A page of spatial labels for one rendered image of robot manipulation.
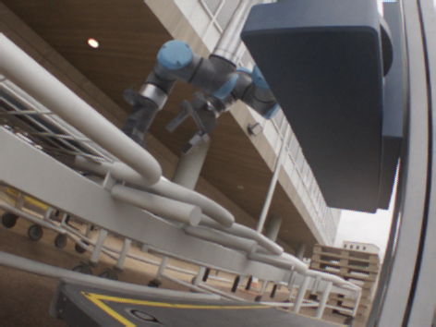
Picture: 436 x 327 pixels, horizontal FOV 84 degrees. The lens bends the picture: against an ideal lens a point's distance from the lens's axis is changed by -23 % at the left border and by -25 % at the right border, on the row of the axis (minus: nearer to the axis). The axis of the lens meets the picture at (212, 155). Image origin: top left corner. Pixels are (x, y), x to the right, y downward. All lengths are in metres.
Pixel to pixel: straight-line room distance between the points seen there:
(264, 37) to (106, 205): 0.34
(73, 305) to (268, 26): 0.35
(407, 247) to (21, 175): 0.48
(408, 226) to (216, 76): 0.66
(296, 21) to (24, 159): 0.37
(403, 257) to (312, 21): 0.28
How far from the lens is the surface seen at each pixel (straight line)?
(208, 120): 1.03
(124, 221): 0.53
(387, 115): 0.43
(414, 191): 0.39
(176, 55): 0.83
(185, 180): 7.51
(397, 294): 0.36
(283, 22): 0.34
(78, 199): 0.46
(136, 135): 0.89
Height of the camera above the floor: 0.41
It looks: 18 degrees up
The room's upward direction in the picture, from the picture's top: 20 degrees clockwise
